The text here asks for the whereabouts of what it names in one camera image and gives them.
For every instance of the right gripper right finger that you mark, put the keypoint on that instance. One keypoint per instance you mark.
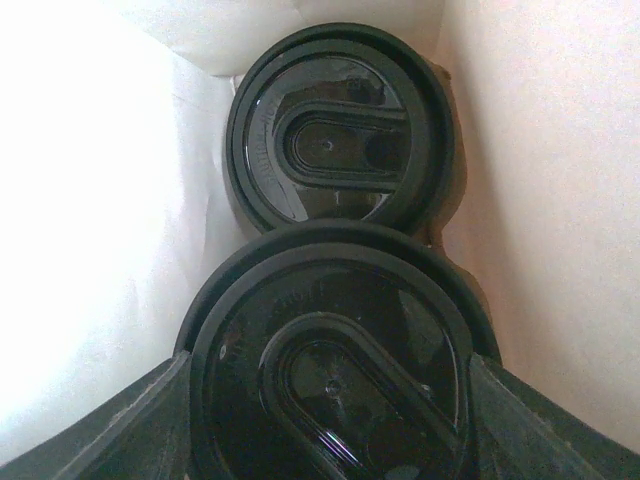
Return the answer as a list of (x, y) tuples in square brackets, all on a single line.
[(521, 434)]

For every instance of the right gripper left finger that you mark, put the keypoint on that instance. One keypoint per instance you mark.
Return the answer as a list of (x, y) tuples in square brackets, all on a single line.
[(141, 433)]

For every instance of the single pulp cup carrier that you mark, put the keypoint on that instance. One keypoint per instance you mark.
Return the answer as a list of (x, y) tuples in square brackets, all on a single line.
[(454, 181)]

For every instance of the orange paper bag white handles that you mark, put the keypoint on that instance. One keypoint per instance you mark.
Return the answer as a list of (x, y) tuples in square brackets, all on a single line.
[(114, 208)]

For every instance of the black plastic cup lid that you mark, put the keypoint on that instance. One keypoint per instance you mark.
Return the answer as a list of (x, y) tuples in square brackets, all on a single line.
[(338, 121)]

